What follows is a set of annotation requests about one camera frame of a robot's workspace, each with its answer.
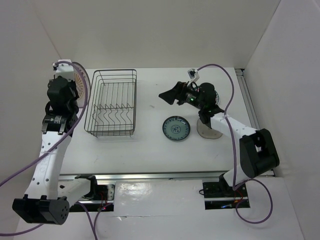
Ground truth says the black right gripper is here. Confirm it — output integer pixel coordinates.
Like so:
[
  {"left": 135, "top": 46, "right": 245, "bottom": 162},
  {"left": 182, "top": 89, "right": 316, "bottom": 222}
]
[{"left": 159, "top": 81, "right": 205, "bottom": 110}]

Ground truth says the orange sunburst white plate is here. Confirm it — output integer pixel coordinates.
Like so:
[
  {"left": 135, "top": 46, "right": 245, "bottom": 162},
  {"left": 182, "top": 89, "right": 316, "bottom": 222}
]
[{"left": 73, "top": 61, "right": 91, "bottom": 109}]

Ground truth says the green red rimmed white plate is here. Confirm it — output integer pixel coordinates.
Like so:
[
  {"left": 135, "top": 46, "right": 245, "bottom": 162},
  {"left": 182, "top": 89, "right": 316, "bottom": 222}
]
[{"left": 215, "top": 91, "right": 220, "bottom": 105}]

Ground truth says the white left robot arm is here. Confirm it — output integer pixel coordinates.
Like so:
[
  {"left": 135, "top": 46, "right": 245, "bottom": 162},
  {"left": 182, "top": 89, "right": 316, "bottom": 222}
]
[{"left": 12, "top": 76, "right": 99, "bottom": 225}]

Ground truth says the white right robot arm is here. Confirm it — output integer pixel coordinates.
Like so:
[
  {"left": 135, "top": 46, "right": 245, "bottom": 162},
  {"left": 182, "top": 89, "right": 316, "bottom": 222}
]
[{"left": 158, "top": 81, "right": 280, "bottom": 196}]

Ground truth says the blue patterned small plate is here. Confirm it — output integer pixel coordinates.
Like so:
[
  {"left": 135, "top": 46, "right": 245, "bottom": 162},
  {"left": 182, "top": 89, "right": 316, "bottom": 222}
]
[{"left": 162, "top": 115, "right": 191, "bottom": 142}]

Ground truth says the clear glass square plate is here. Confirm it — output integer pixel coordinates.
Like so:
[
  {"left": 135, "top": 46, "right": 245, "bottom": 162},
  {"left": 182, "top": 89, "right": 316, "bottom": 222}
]
[{"left": 196, "top": 119, "right": 223, "bottom": 140}]

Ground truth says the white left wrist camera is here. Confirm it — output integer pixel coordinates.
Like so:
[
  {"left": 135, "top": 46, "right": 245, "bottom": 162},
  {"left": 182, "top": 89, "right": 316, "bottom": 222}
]
[{"left": 52, "top": 59, "right": 75, "bottom": 81}]

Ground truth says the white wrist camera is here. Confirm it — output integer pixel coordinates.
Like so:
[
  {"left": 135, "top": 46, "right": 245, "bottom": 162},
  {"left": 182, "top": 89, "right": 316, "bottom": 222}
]
[
  {"left": 52, "top": 59, "right": 75, "bottom": 81},
  {"left": 187, "top": 68, "right": 200, "bottom": 86}
]

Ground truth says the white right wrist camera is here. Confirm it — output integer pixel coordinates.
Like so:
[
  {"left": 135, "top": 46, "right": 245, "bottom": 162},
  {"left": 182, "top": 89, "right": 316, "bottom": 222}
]
[{"left": 187, "top": 68, "right": 200, "bottom": 86}]

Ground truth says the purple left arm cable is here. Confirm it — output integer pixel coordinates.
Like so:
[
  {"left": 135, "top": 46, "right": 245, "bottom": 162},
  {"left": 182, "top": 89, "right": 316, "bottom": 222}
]
[{"left": 0, "top": 61, "right": 98, "bottom": 240}]

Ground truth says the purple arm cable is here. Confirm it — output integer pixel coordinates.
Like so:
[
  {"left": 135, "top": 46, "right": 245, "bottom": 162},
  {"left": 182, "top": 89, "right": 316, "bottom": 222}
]
[
  {"left": 196, "top": 63, "right": 273, "bottom": 223},
  {"left": 0, "top": 61, "right": 98, "bottom": 240}
]

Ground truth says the grey wire dish rack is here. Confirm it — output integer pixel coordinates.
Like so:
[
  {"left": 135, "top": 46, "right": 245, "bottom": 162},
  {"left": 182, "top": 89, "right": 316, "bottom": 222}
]
[{"left": 84, "top": 68, "right": 137, "bottom": 138}]

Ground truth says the aluminium right side rail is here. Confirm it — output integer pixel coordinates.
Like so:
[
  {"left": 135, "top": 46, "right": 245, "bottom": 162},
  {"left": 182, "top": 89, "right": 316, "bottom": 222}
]
[{"left": 234, "top": 67, "right": 275, "bottom": 178}]

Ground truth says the aluminium rail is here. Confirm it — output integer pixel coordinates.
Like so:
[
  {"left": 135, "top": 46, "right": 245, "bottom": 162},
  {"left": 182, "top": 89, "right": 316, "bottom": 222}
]
[
  {"left": 59, "top": 170, "right": 252, "bottom": 182},
  {"left": 234, "top": 67, "right": 275, "bottom": 178}
]

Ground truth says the aluminium front rail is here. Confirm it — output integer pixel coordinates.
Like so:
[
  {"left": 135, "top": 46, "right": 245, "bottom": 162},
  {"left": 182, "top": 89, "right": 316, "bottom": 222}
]
[{"left": 59, "top": 170, "right": 252, "bottom": 182}]

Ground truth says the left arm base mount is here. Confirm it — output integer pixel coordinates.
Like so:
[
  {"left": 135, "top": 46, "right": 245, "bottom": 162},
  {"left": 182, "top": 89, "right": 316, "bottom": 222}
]
[{"left": 74, "top": 174, "right": 116, "bottom": 212}]

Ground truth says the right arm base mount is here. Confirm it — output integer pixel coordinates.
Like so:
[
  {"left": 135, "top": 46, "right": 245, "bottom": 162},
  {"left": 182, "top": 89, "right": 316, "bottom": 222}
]
[{"left": 198, "top": 181, "right": 251, "bottom": 210}]

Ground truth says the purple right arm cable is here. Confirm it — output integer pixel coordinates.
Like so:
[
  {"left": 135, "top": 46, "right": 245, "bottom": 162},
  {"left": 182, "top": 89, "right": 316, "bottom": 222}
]
[{"left": 196, "top": 63, "right": 273, "bottom": 223}]

